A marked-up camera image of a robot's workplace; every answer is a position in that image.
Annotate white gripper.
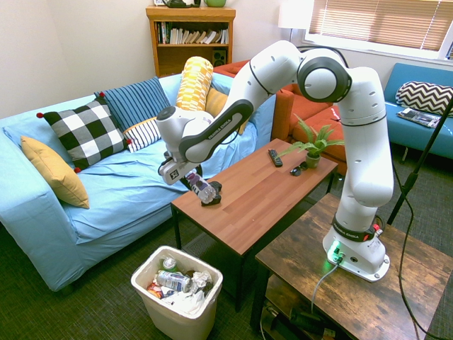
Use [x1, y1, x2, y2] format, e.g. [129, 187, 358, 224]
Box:
[158, 158, 205, 194]

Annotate clear plastic hint bottle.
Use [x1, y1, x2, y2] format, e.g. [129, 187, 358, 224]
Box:
[186, 169, 217, 205]

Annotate crushed labelled bottle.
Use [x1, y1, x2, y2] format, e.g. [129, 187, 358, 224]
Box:
[155, 269, 194, 293]

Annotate white trash bin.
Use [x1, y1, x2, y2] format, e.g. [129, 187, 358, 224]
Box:
[130, 244, 224, 340]

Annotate black game controller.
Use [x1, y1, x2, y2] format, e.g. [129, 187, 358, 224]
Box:
[200, 181, 224, 207]

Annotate wooden coffee table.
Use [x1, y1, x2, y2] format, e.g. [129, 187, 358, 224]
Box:
[170, 137, 339, 313]

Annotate white navy striped pillow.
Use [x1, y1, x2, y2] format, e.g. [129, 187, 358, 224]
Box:
[122, 116, 162, 154]

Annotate mustard yellow pillow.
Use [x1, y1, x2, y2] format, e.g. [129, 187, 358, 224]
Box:
[205, 87, 249, 136]
[20, 135, 91, 210]

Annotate light blue sofa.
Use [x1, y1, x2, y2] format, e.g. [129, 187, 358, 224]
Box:
[0, 72, 277, 293]

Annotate black tv remote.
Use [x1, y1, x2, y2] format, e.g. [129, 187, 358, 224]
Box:
[267, 149, 285, 168]

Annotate yellow white patterned bolster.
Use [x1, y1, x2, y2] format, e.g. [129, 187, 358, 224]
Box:
[175, 56, 214, 113]

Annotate blue striped pillow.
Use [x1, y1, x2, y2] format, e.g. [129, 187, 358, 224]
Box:
[93, 75, 172, 132]

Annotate crumpled white paper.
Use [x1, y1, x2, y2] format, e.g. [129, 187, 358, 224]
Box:
[190, 270, 214, 295]

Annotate black sunglasses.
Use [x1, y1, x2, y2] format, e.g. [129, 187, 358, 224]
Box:
[289, 161, 309, 177]

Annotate black white checkered pillow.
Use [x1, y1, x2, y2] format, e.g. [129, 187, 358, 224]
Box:
[35, 92, 133, 174]

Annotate wooden bookshelf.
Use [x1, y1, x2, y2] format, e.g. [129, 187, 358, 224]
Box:
[145, 4, 237, 79]

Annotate potted green fern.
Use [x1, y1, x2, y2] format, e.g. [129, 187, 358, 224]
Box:
[275, 113, 345, 170]

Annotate white plastic bag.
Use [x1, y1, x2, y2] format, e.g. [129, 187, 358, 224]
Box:
[160, 290, 207, 317]

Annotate orange sofa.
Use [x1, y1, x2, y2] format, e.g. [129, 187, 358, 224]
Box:
[212, 59, 348, 175]

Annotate row of books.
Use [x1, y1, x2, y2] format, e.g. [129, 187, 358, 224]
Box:
[156, 21, 229, 45]

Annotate black white shelf ornament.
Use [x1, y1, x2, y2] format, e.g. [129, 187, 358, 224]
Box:
[162, 0, 202, 9]

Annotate black power strip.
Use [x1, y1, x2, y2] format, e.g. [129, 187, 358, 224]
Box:
[289, 307, 327, 331]

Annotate white floor lamp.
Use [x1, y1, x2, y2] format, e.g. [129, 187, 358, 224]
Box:
[277, 0, 316, 45]

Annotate rustic dark wood table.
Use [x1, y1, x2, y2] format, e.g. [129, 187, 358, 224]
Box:
[248, 192, 453, 340]

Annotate teal bench sofa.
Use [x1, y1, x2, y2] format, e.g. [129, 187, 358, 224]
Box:
[383, 62, 453, 161]

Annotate magazine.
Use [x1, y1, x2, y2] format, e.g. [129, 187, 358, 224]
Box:
[396, 107, 442, 130]

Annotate black white zigzag pillow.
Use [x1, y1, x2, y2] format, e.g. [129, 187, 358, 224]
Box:
[395, 80, 453, 116]

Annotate wooden window blinds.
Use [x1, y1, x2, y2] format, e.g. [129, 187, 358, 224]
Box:
[308, 0, 453, 52]

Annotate grey base cable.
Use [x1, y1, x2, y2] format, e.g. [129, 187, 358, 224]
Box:
[310, 259, 341, 313]

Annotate black camera stand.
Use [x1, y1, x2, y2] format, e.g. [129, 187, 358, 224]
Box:
[386, 105, 453, 226]

